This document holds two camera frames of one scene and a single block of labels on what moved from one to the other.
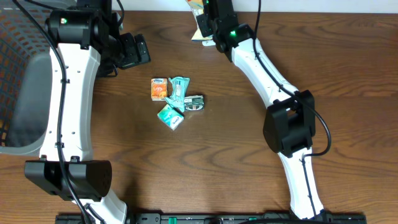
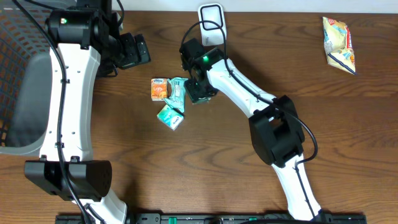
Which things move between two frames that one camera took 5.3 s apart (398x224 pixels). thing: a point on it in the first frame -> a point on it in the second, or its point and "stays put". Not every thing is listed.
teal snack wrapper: (180, 87) stays put
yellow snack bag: (196, 7) -> (338, 45)
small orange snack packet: (158, 89) stays put
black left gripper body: (125, 51) stays put
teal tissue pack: (170, 116) stays put
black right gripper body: (206, 23) -> (199, 89)
